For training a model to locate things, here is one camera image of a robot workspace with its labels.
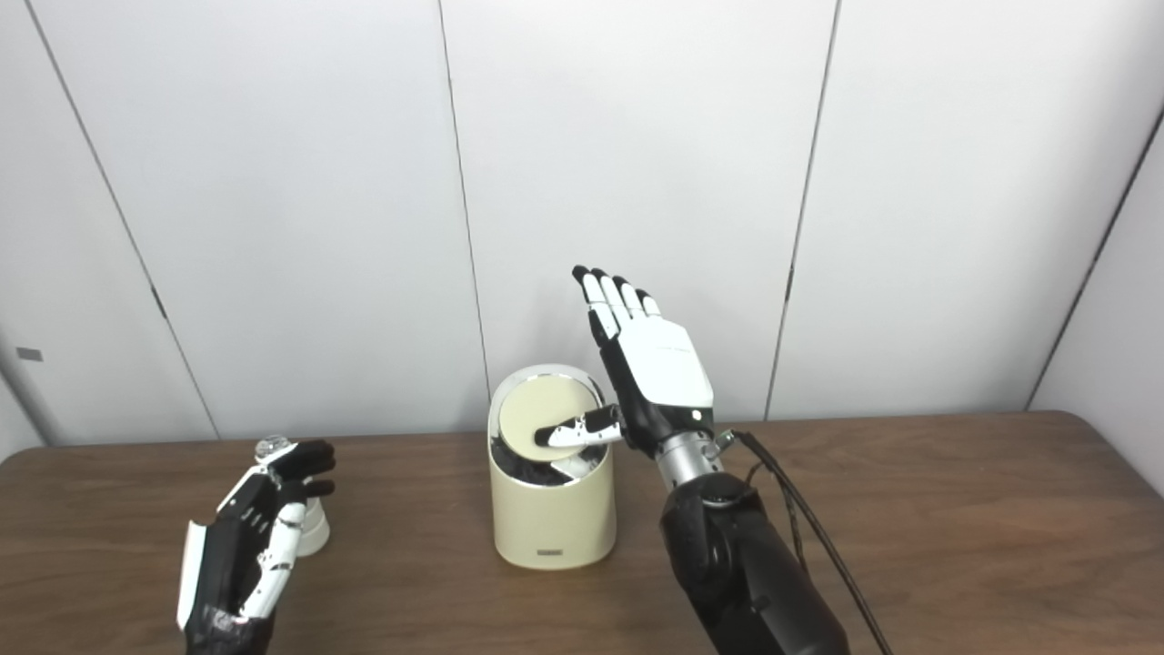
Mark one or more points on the round cream bin lid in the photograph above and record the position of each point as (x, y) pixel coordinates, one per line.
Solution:
(541, 405)

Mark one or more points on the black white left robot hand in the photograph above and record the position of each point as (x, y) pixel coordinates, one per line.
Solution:
(227, 564)

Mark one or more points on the cream-colored bin body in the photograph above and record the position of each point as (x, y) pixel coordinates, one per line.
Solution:
(550, 523)

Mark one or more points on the small white plastic bottle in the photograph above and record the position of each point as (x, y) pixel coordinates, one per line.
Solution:
(315, 537)

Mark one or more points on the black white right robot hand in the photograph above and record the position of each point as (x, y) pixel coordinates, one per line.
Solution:
(668, 368)

